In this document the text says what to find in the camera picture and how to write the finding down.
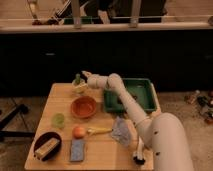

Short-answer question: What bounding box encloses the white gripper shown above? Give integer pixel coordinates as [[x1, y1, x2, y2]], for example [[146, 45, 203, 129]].
[[82, 71, 99, 89]]

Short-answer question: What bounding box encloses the green pepper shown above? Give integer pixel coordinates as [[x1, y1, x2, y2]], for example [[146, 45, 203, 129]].
[[75, 73, 81, 85]]

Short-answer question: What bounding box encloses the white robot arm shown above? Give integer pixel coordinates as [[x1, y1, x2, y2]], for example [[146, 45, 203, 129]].
[[82, 71, 194, 171]]

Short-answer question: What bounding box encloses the white paper cup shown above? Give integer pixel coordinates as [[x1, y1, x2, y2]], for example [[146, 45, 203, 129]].
[[72, 79, 87, 94]]

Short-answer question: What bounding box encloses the green plastic cup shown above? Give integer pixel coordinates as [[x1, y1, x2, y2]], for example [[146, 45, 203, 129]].
[[51, 113, 65, 129]]

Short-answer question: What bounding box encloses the orange bowl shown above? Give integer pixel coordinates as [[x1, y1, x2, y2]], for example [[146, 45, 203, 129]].
[[70, 96, 97, 119]]

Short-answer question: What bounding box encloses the green tray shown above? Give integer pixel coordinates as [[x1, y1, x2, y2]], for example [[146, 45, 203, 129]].
[[103, 78, 157, 114]]

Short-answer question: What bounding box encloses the orange fruit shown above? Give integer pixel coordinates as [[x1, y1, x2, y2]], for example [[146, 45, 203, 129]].
[[72, 126, 86, 139]]

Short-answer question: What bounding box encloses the grey cloth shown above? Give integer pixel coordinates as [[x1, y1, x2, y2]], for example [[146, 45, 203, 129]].
[[110, 117, 132, 147]]

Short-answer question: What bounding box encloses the dark brown bowl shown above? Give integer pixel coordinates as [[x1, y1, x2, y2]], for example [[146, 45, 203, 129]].
[[33, 132, 62, 162]]

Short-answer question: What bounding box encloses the blue sponge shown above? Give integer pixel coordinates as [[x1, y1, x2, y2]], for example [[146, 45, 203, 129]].
[[70, 139, 85, 162]]

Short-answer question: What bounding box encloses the wooden block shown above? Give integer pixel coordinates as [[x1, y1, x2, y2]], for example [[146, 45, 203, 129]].
[[35, 138, 59, 160]]

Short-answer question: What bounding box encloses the white black handled tool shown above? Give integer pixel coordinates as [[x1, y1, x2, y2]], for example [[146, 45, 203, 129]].
[[133, 138, 145, 165]]

